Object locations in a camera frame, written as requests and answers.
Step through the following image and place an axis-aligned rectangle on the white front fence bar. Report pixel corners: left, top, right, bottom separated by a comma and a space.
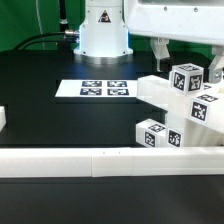
0, 147, 224, 178

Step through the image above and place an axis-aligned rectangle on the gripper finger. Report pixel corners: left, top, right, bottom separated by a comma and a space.
208, 46, 224, 83

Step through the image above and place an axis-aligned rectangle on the white chair back frame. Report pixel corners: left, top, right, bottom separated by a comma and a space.
137, 75, 224, 134

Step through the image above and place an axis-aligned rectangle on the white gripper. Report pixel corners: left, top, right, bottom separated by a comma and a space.
124, 0, 224, 71

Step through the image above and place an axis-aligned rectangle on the black pole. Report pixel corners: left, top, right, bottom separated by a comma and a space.
58, 0, 68, 32

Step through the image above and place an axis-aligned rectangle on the white chair seat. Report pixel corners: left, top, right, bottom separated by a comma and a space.
166, 112, 223, 147

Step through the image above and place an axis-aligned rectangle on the white base tag plate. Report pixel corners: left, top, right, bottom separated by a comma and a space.
55, 79, 137, 98

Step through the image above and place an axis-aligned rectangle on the white left fence piece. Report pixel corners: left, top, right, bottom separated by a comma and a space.
0, 106, 6, 132

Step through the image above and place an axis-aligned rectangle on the black cable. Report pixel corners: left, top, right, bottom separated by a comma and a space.
13, 29, 81, 51

